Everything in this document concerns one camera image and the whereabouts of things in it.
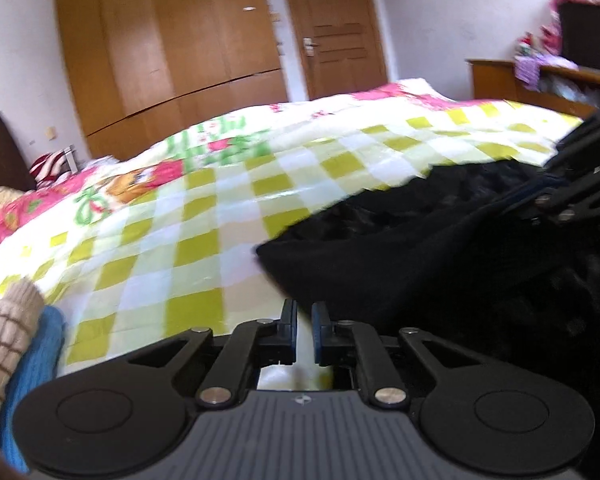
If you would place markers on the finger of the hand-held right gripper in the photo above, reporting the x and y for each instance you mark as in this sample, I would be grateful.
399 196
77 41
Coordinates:
530 196
595 145

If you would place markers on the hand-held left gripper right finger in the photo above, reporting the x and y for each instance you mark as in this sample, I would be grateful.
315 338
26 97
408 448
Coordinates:
318 334

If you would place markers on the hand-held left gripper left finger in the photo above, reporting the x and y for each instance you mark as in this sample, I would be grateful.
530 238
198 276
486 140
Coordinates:
291 332

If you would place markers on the black fleece garment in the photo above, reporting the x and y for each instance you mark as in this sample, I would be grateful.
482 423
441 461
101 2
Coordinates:
455 270

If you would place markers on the purple cloth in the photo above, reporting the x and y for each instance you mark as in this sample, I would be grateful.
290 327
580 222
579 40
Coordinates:
527 72

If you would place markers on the dark screen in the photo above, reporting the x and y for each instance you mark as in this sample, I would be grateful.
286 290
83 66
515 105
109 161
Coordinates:
590 35

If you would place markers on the checked cartoon print blanket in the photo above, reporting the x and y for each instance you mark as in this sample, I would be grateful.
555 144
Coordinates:
205 220

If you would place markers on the wooden door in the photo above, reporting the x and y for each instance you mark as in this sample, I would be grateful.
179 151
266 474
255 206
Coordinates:
340 30

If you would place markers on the blue cloth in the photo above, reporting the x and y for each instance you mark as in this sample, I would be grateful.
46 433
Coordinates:
35 355

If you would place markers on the beige checked sweater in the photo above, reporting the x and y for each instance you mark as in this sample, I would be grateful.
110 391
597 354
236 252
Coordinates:
2 340

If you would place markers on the red white striped cloth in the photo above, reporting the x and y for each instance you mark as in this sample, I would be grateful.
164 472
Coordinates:
47 167

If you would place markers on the wooden wardrobe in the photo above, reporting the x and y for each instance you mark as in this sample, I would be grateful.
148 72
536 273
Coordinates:
180 35

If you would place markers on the dark brown headboard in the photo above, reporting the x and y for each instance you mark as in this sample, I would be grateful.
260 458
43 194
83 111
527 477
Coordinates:
2 152

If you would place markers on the metal post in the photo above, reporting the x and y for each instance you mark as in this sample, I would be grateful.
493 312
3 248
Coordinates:
70 159

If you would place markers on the wall light switch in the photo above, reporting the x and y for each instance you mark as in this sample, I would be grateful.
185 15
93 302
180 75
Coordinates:
52 133

